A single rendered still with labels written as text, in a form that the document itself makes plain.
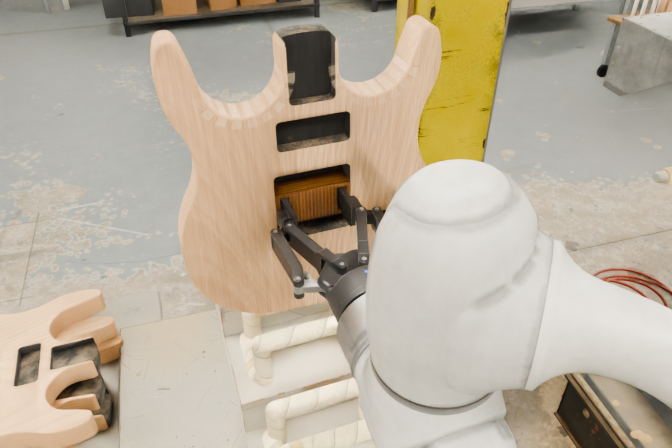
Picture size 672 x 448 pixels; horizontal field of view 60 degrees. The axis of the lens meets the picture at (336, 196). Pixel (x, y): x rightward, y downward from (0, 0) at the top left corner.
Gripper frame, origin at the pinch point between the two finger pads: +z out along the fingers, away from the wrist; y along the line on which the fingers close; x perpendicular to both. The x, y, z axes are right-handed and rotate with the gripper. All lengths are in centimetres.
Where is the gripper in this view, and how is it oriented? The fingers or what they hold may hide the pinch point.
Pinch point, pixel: (314, 204)
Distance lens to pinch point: 74.8
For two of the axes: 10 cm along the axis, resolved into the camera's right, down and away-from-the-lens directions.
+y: 9.4, -2.0, 2.7
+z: -3.3, -5.4, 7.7
